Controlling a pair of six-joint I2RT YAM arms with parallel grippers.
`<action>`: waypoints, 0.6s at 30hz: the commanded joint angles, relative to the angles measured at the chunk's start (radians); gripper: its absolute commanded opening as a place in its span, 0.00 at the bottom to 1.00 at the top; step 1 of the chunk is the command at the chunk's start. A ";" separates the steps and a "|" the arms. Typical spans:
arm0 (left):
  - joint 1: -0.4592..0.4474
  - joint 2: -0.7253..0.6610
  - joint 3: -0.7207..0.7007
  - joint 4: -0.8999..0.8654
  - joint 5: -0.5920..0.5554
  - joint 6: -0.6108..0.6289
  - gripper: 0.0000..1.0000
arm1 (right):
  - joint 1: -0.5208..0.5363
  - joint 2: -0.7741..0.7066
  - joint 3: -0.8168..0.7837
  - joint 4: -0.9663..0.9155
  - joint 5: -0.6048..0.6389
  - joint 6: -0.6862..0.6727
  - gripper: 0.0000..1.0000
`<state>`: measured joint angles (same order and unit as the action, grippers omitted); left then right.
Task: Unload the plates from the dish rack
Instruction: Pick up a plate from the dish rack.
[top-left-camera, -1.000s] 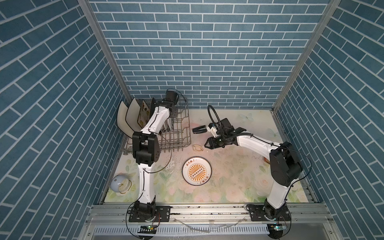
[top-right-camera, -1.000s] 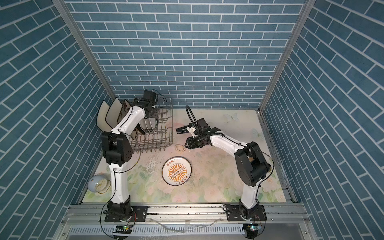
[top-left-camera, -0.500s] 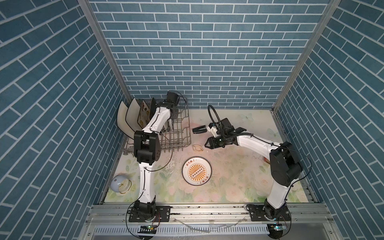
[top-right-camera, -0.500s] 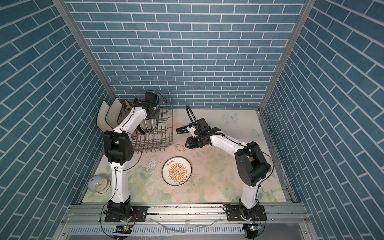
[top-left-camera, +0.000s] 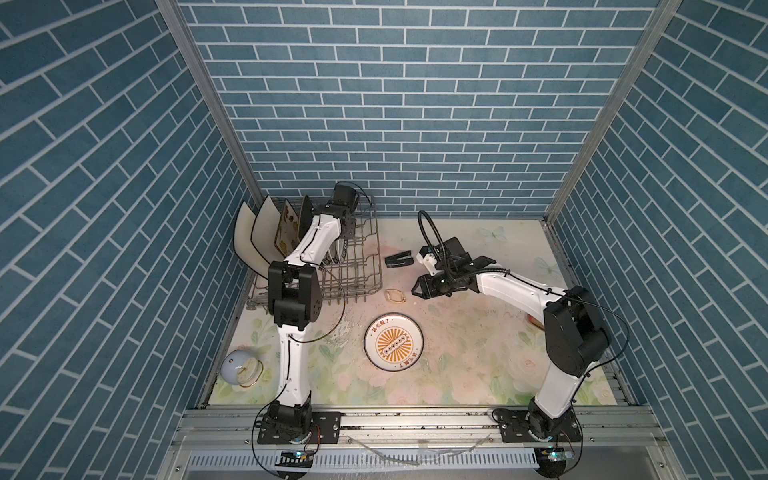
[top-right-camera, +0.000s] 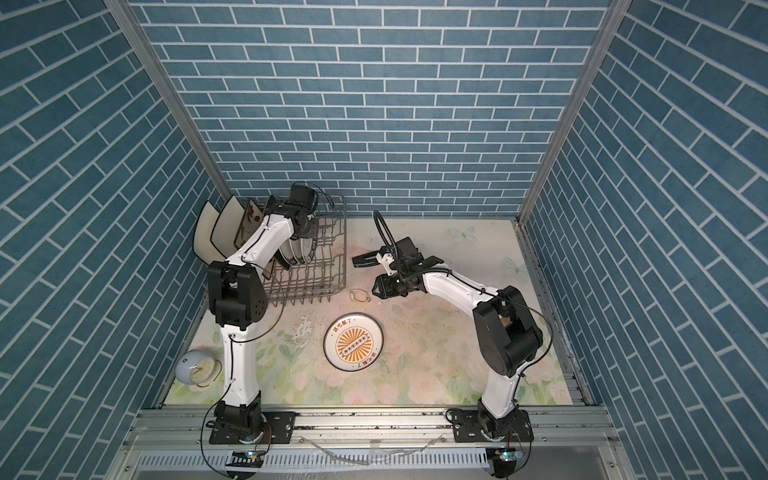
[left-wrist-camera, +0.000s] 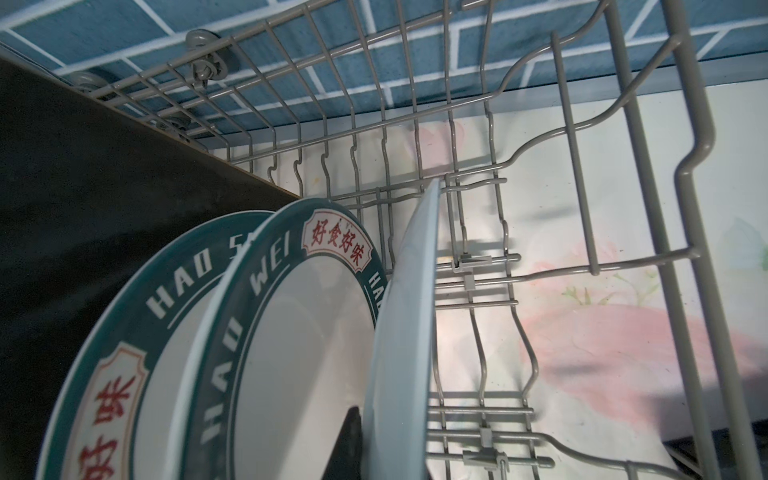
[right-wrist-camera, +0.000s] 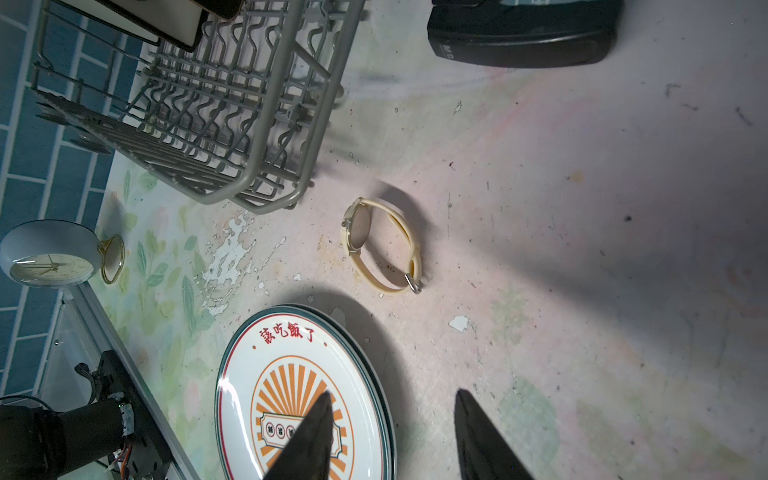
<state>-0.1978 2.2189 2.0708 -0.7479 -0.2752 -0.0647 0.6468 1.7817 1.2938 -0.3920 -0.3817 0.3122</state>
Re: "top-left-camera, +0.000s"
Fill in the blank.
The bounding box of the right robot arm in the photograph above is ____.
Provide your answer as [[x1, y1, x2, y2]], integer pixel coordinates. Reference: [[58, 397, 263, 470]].
[[411, 237, 610, 441]]

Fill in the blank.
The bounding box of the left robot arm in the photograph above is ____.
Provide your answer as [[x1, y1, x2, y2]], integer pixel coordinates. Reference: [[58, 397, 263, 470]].
[[262, 183, 359, 443]]

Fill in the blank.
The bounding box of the black stapler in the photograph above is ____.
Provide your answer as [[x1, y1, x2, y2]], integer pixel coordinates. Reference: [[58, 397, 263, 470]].
[[384, 250, 414, 268]]

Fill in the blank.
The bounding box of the black square plate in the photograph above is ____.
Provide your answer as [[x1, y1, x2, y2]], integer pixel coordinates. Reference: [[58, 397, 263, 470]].
[[298, 195, 315, 241]]

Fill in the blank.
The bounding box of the floral square plate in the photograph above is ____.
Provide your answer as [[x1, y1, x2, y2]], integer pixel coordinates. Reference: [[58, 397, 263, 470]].
[[274, 200, 300, 257]]

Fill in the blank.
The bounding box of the white square plate inner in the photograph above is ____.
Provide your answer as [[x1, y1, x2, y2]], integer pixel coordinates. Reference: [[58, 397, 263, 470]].
[[251, 196, 285, 263]]

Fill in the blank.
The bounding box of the white square plate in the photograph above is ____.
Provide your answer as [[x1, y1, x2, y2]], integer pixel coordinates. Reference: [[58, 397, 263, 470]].
[[233, 202, 269, 279], [251, 196, 285, 263]]

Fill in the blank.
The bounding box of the brown striped cylinder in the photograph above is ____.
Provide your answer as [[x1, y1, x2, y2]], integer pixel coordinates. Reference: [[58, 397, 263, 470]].
[[527, 316, 545, 331]]

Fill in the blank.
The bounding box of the white square plate outer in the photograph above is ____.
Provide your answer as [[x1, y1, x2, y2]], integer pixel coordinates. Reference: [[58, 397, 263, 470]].
[[233, 202, 269, 279]]

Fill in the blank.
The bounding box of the white round bowl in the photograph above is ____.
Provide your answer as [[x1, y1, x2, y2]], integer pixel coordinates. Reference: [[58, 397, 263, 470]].
[[219, 349, 264, 388]]

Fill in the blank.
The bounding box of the right base circuit board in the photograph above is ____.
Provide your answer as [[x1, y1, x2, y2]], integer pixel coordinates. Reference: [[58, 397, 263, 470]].
[[535, 447, 574, 467]]

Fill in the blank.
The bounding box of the base circuit board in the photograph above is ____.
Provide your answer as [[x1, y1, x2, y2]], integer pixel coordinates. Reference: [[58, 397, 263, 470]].
[[535, 447, 574, 467], [275, 451, 315, 470]]

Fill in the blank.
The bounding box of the left base circuit board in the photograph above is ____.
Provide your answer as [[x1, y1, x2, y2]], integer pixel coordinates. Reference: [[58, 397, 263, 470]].
[[275, 451, 315, 470]]

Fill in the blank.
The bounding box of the grey wire dish rack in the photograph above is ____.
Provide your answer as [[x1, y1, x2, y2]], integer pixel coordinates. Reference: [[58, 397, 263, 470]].
[[245, 197, 382, 310]]

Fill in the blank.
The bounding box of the white cable duct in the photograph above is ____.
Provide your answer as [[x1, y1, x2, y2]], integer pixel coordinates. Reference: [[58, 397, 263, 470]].
[[187, 448, 539, 474]]

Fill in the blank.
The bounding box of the aluminium mounting rail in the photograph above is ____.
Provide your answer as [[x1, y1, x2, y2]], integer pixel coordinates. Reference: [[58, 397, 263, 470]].
[[159, 406, 683, 479]]

